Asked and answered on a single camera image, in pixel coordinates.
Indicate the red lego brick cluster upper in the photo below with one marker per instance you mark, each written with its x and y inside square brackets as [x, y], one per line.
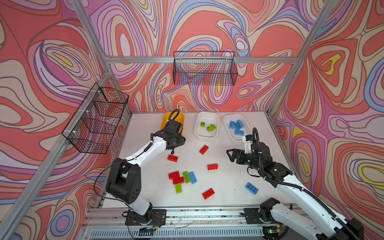
[174, 175]

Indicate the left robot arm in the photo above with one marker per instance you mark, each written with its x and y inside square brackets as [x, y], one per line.
[124, 179]

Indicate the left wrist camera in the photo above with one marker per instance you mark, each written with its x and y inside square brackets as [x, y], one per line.
[174, 126]

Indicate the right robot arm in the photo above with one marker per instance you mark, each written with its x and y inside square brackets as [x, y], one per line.
[321, 221]

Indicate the green lego brick bottom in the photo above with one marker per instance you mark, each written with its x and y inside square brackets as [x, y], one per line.
[178, 188]

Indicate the yellow plastic container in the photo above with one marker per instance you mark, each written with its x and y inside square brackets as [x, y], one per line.
[180, 118]

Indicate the middle white plastic container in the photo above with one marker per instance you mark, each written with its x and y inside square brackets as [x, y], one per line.
[209, 118]

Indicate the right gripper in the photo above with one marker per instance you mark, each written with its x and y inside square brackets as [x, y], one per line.
[240, 153]

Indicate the right white plastic container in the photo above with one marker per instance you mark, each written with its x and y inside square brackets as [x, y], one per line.
[234, 117]

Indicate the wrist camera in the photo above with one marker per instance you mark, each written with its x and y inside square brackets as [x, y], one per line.
[174, 126]
[248, 141]

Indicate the red lego brick cluster lower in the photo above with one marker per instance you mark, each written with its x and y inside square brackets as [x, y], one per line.
[179, 180]

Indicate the red lego brick top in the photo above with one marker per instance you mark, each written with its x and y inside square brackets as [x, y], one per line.
[204, 149]

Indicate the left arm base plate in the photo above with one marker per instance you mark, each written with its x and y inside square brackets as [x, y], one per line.
[153, 217]

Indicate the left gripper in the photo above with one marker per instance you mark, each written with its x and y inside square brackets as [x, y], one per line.
[181, 140]

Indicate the red lego brick bottom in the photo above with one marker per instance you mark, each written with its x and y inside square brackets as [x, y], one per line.
[207, 194]

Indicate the left black wire basket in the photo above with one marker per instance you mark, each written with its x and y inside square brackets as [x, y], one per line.
[99, 116]

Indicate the white plastic container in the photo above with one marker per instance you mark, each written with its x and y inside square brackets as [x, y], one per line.
[234, 117]
[209, 118]

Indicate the red lego brick on side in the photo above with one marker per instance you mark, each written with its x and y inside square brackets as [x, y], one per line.
[212, 167]

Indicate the black wire basket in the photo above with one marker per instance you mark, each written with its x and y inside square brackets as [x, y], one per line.
[99, 116]
[204, 68]

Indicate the back black wire basket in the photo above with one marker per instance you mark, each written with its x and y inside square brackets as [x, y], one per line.
[204, 68]

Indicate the small green lego brick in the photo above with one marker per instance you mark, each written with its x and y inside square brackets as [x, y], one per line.
[213, 127]

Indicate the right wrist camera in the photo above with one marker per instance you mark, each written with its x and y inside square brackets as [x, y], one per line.
[248, 141]

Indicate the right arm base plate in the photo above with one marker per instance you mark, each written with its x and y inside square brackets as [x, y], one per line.
[259, 216]

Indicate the blue lego brick cluster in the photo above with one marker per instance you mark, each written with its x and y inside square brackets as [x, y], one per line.
[192, 177]

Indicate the red lego brick cluster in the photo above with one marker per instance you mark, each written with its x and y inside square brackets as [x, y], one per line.
[179, 180]
[174, 175]

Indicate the red lego brick left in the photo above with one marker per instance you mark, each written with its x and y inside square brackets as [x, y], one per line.
[173, 158]

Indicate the green lego brick cluster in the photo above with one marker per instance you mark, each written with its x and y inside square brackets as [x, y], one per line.
[186, 177]

